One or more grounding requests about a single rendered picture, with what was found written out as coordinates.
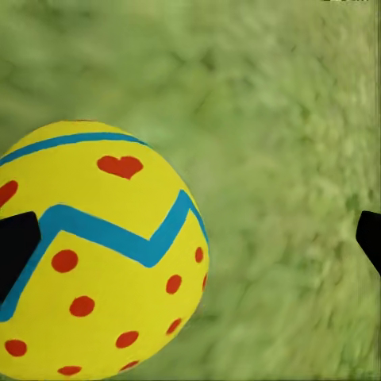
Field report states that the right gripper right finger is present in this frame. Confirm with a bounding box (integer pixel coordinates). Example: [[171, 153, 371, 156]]
[[356, 211, 381, 275]]

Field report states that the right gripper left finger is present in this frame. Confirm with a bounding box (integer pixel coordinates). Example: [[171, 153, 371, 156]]
[[0, 212, 41, 306]]

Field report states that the easter egg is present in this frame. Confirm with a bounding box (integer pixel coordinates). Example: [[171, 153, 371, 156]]
[[0, 121, 210, 381]]

